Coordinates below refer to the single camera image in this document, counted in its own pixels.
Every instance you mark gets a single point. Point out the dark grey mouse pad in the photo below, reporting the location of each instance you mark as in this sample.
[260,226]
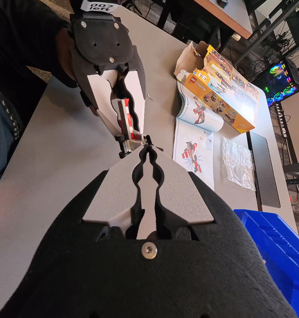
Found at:
[263,169]

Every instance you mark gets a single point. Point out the person's left hand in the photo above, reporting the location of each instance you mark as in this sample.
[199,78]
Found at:
[65,62]

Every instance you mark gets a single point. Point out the small white scrap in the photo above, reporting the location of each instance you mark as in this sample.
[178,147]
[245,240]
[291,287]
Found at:
[149,97]

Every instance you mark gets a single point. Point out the open instruction booklet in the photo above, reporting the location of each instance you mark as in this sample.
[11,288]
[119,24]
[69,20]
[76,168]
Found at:
[189,139]

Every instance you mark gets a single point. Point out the blue plastic bin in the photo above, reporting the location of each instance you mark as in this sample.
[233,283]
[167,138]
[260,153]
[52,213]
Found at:
[283,248]

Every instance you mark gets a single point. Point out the wood-edged table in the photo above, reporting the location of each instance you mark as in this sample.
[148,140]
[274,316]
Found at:
[226,15]

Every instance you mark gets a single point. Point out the clear plastic bag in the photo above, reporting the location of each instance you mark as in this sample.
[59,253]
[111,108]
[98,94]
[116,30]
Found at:
[238,164]

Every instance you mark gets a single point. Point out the yellow toy box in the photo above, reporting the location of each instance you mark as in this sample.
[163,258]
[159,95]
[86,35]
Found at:
[238,99]

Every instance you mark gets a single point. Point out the person's left forearm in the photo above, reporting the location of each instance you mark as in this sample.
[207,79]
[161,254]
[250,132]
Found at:
[23,32]

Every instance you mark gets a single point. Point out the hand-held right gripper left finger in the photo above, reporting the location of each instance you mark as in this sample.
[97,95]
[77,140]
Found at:
[114,193]

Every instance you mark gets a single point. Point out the computer tower with coloured fans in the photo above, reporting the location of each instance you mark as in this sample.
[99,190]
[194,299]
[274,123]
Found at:
[281,84]

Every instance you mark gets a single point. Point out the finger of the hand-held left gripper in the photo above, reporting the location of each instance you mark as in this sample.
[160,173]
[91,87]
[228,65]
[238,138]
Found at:
[101,94]
[137,92]

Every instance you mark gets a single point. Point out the grey desk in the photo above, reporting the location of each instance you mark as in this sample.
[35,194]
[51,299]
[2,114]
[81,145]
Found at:
[65,149]

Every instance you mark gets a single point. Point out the black metal rack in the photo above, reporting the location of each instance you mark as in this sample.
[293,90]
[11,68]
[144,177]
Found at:
[276,37]

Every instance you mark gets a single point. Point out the black jacket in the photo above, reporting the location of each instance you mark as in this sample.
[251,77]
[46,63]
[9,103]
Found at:
[20,94]

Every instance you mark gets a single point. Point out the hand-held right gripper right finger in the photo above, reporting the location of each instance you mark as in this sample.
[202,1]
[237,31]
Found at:
[184,196]

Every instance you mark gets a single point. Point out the red white brick plane model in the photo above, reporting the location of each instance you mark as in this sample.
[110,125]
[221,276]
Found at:
[126,116]

